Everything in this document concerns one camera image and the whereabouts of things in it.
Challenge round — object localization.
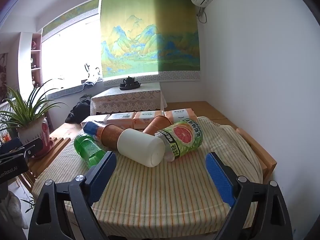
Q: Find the black tea tray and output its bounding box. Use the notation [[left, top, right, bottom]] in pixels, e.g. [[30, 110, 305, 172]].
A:
[[119, 82, 142, 91]]

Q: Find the blue label bottle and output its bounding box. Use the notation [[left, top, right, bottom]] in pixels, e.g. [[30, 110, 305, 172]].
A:
[[83, 121, 104, 138]]

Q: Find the blue white folded cloth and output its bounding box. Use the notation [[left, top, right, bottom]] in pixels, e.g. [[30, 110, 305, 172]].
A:
[[82, 75, 103, 89]]

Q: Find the air conditioner cable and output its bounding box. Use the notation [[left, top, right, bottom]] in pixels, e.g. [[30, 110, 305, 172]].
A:
[[197, 6, 208, 23]]

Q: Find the pink shelf unit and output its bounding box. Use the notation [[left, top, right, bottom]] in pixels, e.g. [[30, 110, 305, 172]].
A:
[[19, 32, 42, 90]]

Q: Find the white cup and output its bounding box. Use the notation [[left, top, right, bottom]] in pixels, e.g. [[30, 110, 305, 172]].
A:
[[117, 128, 166, 167]]

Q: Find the wooden slatted board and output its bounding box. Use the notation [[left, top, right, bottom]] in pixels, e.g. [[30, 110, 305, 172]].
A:
[[27, 135, 73, 178]]

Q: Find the lace tablecloth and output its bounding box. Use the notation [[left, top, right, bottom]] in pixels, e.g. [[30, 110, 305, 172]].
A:
[[90, 82, 168, 117]]

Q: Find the copper glitter cup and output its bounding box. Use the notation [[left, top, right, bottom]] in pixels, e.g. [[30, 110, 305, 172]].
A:
[[142, 115, 173, 137], [101, 124, 125, 152]]

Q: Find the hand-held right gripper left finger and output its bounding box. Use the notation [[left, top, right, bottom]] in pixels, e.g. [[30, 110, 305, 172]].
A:
[[29, 151, 117, 240]]

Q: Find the green plastic bottle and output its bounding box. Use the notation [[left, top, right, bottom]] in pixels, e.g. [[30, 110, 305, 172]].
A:
[[74, 133, 107, 169]]

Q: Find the black bag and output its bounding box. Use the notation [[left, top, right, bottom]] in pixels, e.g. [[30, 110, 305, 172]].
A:
[[65, 99, 92, 124]]

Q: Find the white radiator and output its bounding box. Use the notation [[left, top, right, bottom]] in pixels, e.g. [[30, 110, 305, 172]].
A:
[[0, 99, 20, 130]]

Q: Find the landscape wall hanging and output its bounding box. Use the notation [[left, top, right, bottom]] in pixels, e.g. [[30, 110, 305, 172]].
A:
[[100, 0, 202, 87]]

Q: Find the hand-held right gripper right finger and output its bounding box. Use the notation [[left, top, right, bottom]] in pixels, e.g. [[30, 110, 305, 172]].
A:
[[205, 152, 293, 240]]

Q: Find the patterned windowsill cloth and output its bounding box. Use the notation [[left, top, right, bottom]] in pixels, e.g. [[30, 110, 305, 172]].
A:
[[47, 83, 86, 100]]

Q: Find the landscape roller blind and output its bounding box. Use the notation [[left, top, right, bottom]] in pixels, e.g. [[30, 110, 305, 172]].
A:
[[41, 0, 100, 37]]

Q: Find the potted spider plant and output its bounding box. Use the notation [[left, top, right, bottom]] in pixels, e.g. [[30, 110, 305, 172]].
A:
[[0, 79, 68, 159]]

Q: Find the grapefruit label bottle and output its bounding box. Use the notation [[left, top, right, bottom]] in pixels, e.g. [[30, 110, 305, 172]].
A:
[[154, 120, 203, 162]]

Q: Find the striped cloth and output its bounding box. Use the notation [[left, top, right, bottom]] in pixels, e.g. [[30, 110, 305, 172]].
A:
[[31, 116, 263, 233]]

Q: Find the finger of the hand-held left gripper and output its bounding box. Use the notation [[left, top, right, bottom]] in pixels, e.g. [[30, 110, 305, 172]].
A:
[[0, 137, 43, 164], [0, 137, 24, 153]]

